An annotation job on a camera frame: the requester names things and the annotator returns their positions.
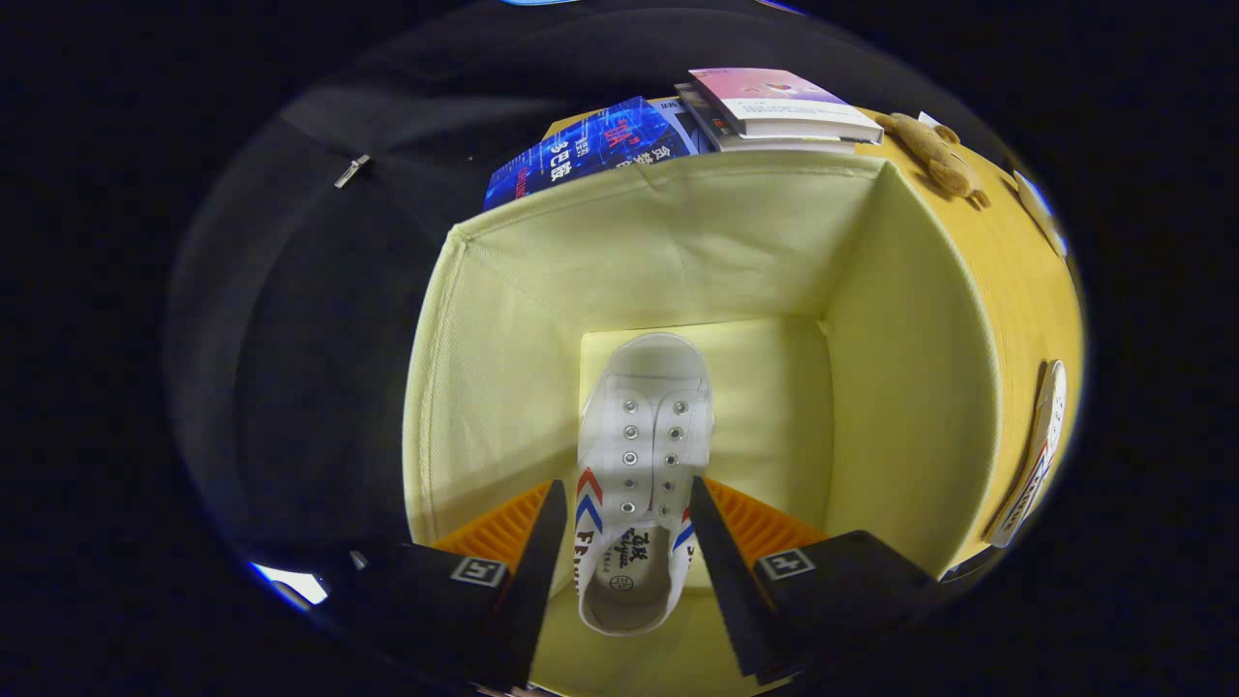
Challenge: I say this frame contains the brown plush toy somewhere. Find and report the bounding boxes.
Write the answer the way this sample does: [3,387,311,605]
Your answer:
[874,111,991,209]

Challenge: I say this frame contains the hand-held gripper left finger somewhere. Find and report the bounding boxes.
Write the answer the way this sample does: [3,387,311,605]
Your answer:
[319,479,569,690]

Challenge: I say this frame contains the white oval object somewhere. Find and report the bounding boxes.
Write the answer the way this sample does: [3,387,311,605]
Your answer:
[1013,169,1069,259]

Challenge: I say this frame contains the pink cover book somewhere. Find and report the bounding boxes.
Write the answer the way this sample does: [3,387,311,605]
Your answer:
[689,68,884,144]

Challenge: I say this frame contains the computer monitor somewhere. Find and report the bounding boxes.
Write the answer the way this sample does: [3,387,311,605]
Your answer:
[250,561,330,609]

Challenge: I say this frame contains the white canvas shoe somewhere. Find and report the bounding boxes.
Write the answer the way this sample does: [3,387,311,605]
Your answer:
[985,360,1068,550]
[574,332,715,637]

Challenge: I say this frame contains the dark blue book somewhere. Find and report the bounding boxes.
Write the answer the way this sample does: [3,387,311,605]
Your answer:
[482,95,693,212]

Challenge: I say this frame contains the grey cover book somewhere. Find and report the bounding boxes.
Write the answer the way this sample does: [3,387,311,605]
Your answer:
[675,84,858,154]

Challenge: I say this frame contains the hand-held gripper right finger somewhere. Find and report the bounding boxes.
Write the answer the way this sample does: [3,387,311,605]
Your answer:
[689,474,954,679]

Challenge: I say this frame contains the green fabric storage box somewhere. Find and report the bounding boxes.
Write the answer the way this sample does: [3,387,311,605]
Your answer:
[402,150,1008,697]

